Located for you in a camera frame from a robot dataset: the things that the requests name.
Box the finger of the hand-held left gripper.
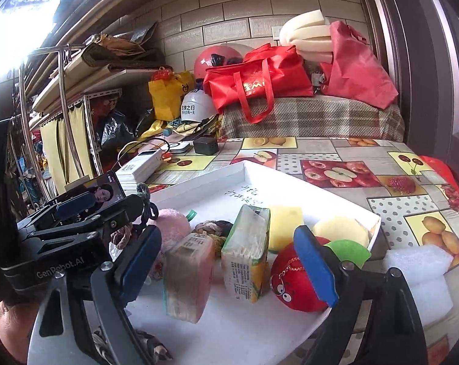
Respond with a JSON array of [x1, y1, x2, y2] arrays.
[[32, 195, 146, 252], [18, 192, 93, 232]]

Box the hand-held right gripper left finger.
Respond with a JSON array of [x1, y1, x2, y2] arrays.
[[27, 226, 162, 365]]

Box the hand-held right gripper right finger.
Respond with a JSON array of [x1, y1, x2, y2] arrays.
[[293, 226, 428, 365]]

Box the red plush apple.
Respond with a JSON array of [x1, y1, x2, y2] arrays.
[[269, 236, 372, 313]]

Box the beige braided hair tie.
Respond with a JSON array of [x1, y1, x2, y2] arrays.
[[108, 224, 134, 247]]

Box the black spiral hair tie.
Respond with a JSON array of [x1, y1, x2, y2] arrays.
[[135, 182, 159, 221]]

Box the yellow square sponge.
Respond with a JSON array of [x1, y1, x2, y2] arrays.
[[268, 205, 305, 252]]

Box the pale yellow sponge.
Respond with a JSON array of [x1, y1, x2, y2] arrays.
[[312, 215, 371, 249]]

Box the pink plastic-wrapped pack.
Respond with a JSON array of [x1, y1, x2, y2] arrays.
[[163, 233, 216, 324]]

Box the pink plush toy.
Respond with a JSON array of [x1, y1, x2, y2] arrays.
[[148, 208, 194, 253]]

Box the yellow green tissue pack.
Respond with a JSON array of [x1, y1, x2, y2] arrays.
[[221, 204, 271, 304]]

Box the leopard print scrunchie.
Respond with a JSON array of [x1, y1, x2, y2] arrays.
[[93, 329, 173, 365]]

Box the brown plush toy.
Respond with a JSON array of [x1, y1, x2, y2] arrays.
[[193, 220, 234, 240]]

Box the white tray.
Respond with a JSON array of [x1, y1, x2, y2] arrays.
[[26, 160, 382, 365]]

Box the person's left hand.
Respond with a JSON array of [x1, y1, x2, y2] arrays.
[[0, 301, 40, 363]]

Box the black smartphone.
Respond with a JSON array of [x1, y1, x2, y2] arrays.
[[65, 172, 125, 210]]

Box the white power bank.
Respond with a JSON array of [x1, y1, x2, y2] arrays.
[[117, 149, 165, 185]]

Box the yellow cloth curtain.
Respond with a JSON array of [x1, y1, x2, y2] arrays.
[[39, 106, 97, 194]]

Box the black plastic bag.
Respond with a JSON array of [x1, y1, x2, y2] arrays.
[[100, 109, 154, 149]]

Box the white round charger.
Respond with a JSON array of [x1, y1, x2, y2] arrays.
[[168, 141, 192, 155]]

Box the white foam block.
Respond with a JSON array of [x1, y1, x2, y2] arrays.
[[408, 274, 454, 325], [384, 244, 454, 286]]

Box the chrome tube rack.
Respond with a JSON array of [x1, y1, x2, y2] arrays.
[[18, 46, 82, 198]]

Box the black power adapter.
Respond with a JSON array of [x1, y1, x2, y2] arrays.
[[193, 137, 219, 156]]

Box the metal shelf rack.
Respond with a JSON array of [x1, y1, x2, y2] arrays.
[[20, 43, 154, 198]]

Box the fruit print tablecloth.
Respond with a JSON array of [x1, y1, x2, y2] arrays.
[[111, 137, 459, 365]]

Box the yellow bag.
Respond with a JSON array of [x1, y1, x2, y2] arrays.
[[149, 69, 196, 121]]

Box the white helmet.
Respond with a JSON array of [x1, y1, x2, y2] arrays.
[[181, 88, 219, 123]]

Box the plaid cloth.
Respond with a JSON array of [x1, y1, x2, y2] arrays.
[[219, 95, 405, 141]]

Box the folded brown bags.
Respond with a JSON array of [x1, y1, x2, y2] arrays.
[[81, 21, 165, 69]]

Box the pink helmet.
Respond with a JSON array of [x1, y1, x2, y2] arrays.
[[194, 47, 249, 80]]

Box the red tote bag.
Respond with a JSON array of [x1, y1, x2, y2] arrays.
[[203, 43, 314, 124]]

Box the red nonwoven bag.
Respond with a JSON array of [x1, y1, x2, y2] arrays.
[[320, 21, 399, 109]]

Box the cream foam roll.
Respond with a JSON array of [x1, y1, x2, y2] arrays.
[[279, 11, 335, 63]]

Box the brown door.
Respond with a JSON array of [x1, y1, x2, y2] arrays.
[[351, 0, 459, 168]]

